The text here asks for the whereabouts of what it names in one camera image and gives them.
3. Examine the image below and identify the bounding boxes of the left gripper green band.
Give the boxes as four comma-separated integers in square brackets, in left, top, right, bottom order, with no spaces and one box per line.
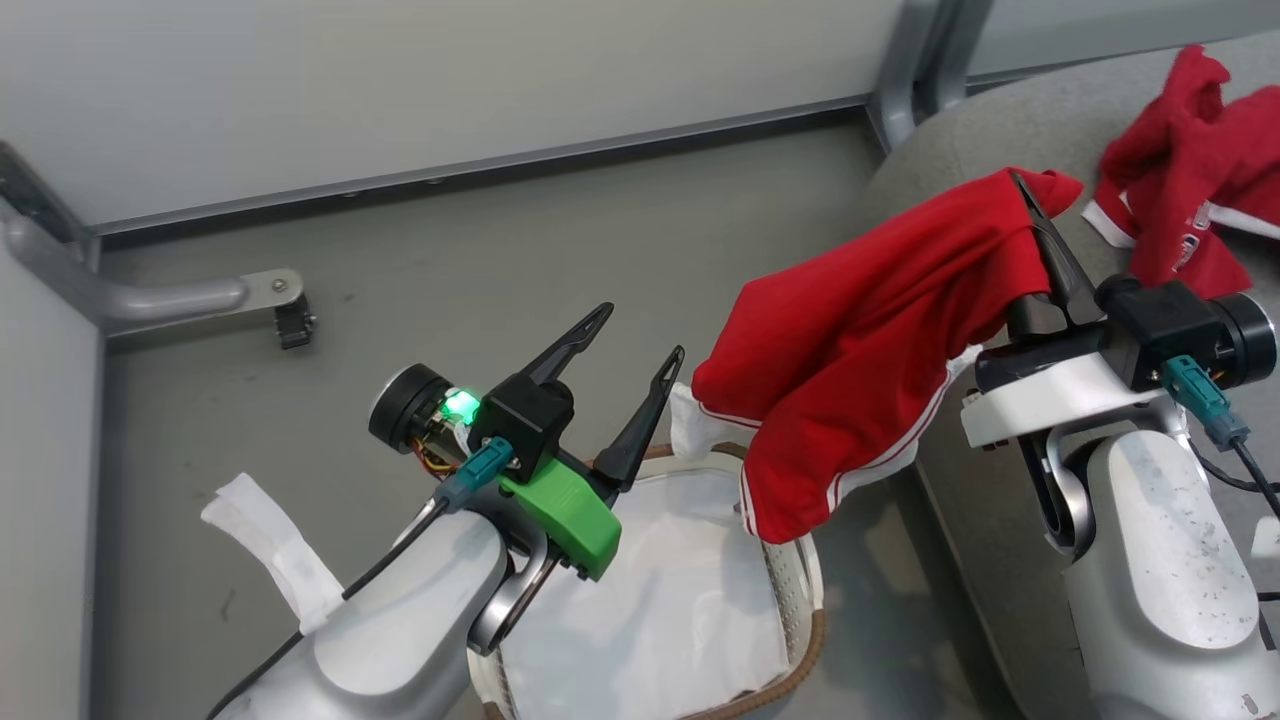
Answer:
[497,302,687,583]

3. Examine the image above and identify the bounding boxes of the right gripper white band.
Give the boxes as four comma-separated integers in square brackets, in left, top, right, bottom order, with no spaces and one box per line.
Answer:
[960,170,1183,449]

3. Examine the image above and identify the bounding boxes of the grey partition bottom rail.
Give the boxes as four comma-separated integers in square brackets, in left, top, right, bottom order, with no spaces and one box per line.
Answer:
[88,94,873,239]

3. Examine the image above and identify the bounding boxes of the red shorts with white stripes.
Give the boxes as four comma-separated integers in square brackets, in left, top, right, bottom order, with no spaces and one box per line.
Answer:
[690,166,1086,545]

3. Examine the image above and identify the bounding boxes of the grey partition corner post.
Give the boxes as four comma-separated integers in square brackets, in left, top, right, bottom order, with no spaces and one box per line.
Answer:
[0,140,103,271]

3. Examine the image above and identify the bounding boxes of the white fabric strap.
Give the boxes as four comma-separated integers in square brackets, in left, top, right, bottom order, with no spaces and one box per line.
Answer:
[199,472,347,637]

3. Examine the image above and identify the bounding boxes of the red shirt with white trim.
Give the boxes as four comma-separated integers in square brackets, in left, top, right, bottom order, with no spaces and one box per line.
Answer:
[1082,44,1280,301]

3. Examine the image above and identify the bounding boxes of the grey fabric sofa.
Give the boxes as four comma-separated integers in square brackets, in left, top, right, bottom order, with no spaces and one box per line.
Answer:
[858,30,1280,720]

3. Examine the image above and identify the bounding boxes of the grey partition foot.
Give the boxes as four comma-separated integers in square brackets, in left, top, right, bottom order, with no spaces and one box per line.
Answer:
[0,200,307,329]

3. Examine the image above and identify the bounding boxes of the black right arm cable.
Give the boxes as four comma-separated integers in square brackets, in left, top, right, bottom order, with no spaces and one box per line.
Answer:
[1160,354,1280,523]

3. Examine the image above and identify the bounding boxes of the black caster wheel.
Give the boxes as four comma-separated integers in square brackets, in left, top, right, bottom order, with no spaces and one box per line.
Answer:
[274,297,318,352]

